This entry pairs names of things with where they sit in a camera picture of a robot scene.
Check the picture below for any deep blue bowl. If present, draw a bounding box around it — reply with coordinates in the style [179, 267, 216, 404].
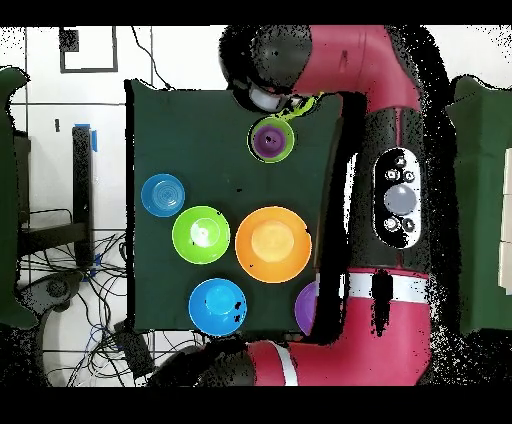
[187, 277, 248, 337]

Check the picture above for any black cable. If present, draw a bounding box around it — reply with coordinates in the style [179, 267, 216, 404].
[130, 25, 174, 90]

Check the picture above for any tangle of cables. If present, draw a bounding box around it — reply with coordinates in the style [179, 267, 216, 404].
[23, 231, 205, 387]

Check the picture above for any purple bowl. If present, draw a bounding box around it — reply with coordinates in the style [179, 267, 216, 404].
[294, 280, 320, 337]

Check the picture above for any small ribbed green bowl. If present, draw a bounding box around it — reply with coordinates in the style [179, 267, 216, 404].
[246, 116, 296, 164]

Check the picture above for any large orange bowl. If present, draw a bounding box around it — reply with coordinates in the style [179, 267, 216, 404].
[234, 206, 313, 284]

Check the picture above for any dark green tablecloth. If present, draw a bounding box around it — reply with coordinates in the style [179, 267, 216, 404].
[124, 78, 345, 335]

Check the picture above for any black power strip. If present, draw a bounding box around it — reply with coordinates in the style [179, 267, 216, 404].
[112, 319, 156, 379]

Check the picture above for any purple cup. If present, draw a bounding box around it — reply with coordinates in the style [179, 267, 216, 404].
[252, 124, 288, 158]

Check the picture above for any large green bowl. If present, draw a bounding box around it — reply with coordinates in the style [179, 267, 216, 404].
[171, 205, 232, 266]

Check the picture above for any white box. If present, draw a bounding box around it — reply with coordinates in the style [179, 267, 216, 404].
[497, 146, 512, 296]

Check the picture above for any green cloth side table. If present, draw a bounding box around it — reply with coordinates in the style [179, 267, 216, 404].
[0, 65, 39, 331]
[445, 74, 512, 335]

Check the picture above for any black chair base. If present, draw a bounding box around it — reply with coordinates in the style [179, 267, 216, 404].
[17, 269, 85, 317]

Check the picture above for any shallow blue bowl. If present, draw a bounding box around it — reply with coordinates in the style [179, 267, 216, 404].
[140, 172, 186, 218]

